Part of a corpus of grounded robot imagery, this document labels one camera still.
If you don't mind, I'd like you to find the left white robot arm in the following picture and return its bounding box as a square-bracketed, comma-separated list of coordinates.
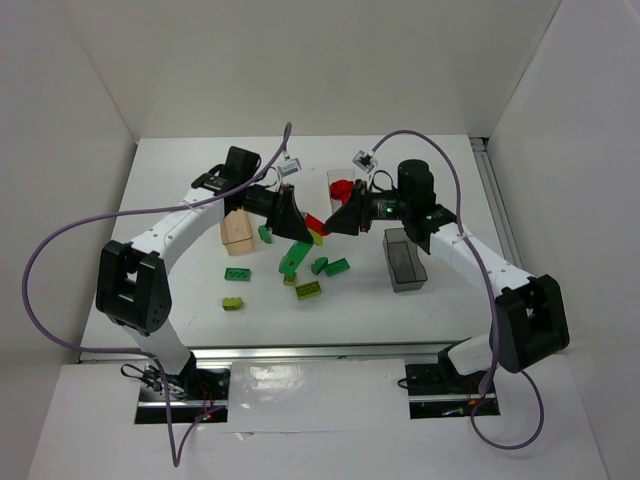
[96, 146, 312, 388]

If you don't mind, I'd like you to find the clear plastic container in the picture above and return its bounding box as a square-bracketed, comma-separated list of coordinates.
[327, 169, 356, 213]

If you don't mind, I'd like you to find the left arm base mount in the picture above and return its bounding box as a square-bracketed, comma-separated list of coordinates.
[120, 363, 231, 425]

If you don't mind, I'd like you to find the dark green 2x4 brick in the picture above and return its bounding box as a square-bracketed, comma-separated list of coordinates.
[224, 267, 251, 282]

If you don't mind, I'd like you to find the lime 2x4 brick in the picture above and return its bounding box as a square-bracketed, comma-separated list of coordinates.
[295, 281, 322, 301]

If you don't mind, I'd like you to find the aluminium rail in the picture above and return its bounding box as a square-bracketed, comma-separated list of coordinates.
[79, 341, 451, 363]
[469, 137, 523, 268]

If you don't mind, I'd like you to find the long green brick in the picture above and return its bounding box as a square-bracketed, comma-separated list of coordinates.
[278, 241, 313, 276]

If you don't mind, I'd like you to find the aluminium rail right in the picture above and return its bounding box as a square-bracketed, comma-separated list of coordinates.
[469, 137, 523, 268]

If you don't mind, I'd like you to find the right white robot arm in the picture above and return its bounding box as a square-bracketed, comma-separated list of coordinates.
[325, 159, 570, 377]

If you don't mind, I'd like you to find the green 2x4 brick right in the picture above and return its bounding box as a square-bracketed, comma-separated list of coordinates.
[324, 258, 350, 277]

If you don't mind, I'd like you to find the red arched brick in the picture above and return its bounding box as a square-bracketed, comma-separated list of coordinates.
[329, 179, 354, 204]

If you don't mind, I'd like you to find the green brick stack end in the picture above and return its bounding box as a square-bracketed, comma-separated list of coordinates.
[258, 225, 273, 245]

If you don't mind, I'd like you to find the green slope brick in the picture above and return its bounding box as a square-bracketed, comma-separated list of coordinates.
[310, 257, 328, 276]

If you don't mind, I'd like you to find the lime small square brick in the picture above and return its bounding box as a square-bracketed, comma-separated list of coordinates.
[283, 273, 297, 286]

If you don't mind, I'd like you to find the aluminium rail front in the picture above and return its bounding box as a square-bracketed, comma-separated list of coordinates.
[79, 341, 451, 363]

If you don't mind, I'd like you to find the lime yellow brick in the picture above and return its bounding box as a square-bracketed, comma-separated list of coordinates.
[308, 229, 324, 246]

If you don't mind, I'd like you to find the tan translucent container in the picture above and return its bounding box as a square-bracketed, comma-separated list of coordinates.
[220, 210, 255, 256]

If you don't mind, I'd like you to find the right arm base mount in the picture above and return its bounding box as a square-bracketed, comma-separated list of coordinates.
[397, 363, 500, 420]

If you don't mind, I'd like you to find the grey translucent container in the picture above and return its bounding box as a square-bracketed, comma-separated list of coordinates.
[383, 228, 428, 293]

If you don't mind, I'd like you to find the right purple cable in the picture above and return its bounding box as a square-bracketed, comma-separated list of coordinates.
[369, 129, 546, 451]

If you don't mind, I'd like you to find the lime rounded brick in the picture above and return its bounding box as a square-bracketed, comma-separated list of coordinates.
[221, 297, 244, 311]

